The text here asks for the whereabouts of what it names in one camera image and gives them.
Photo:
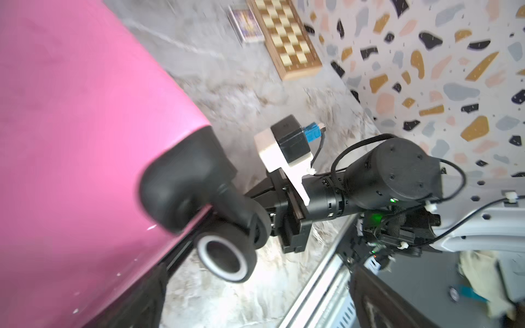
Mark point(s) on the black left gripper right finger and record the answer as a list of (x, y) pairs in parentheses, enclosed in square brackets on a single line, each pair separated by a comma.
[(378, 305)]

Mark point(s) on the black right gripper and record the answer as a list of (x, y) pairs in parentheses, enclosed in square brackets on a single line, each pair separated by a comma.
[(290, 219)]

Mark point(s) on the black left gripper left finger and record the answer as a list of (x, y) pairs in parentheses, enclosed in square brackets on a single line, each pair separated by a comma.
[(140, 306)]

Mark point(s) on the pink hard-shell suitcase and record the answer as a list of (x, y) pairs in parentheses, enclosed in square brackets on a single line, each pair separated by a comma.
[(108, 169)]

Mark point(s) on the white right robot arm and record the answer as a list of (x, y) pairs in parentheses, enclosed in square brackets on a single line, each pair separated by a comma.
[(403, 203)]

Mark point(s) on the wooden folding chessboard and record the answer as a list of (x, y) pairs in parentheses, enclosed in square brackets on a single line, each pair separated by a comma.
[(286, 39)]

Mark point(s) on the purple playing card box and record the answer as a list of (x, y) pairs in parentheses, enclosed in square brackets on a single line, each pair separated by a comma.
[(245, 24)]

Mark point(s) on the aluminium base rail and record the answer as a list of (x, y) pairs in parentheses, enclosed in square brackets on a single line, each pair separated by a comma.
[(325, 300)]

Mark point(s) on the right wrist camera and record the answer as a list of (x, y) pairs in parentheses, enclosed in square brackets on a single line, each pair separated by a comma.
[(286, 146)]

